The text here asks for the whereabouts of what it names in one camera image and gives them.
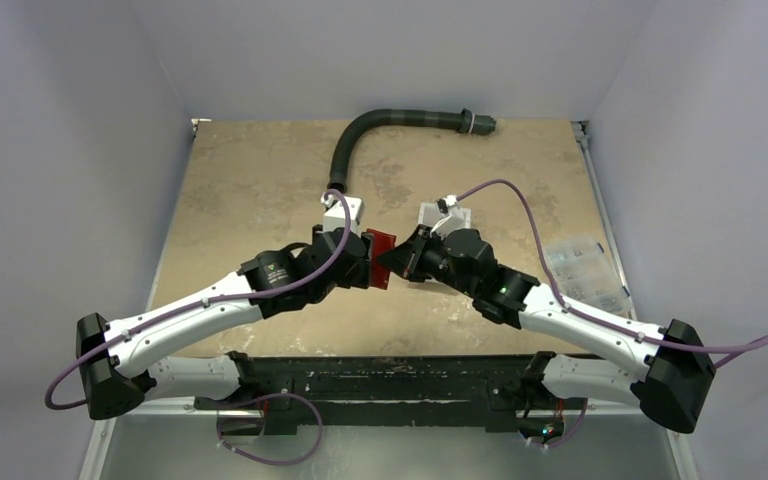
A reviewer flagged red card holder wallet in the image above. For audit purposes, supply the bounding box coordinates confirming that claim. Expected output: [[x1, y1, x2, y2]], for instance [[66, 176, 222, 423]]
[[364, 228, 400, 291]]

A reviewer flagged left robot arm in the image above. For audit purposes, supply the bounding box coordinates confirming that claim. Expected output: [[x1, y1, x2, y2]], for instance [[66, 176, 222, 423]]
[[76, 228, 375, 420]]

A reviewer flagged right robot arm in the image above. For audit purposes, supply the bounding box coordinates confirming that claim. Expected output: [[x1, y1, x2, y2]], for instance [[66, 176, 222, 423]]
[[376, 226, 716, 434]]

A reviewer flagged clear plastic screw box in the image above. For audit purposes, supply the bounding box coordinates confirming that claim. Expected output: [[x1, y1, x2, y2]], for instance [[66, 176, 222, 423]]
[[544, 236, 632, 317]]

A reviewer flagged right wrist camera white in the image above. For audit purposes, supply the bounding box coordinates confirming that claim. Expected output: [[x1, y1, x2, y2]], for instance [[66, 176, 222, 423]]
[[418, 196, 473, 238]]

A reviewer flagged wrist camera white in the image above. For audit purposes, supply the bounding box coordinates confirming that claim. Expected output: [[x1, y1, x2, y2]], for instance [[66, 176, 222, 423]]
[[418, 196, 473, 238], [320, 193, 365, 236]]

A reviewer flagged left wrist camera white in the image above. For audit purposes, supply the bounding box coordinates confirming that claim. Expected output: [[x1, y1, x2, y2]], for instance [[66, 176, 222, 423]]
[[320, 193, 365, 236]]

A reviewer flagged black curved hose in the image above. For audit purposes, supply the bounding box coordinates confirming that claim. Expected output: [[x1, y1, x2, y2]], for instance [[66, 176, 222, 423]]
[[326, 108, 498, 196]]

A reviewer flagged black front table rail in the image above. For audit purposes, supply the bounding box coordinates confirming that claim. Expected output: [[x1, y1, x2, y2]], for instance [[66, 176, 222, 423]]
[[194, 351, 585, 435]]

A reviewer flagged aluminium frame rail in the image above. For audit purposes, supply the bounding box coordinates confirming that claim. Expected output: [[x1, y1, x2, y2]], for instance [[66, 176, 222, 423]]
[[570, 120, 628, 287]]

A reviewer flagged purple cable loop below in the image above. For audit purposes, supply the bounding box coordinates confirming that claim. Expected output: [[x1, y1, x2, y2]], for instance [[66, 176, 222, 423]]
[[215, 392, 324, 466]]

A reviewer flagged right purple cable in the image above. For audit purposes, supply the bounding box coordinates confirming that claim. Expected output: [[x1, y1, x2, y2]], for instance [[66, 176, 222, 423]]
[[446, 179, 768, 369]]

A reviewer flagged purple cable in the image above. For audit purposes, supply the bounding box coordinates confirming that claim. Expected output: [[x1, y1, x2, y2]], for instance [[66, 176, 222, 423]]
[[446, 179, 768, 369], [44, 189, 353, 412]]

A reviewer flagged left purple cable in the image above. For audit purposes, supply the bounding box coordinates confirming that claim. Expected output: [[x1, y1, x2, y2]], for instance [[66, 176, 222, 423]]
[[44, 189, 353, 412]]

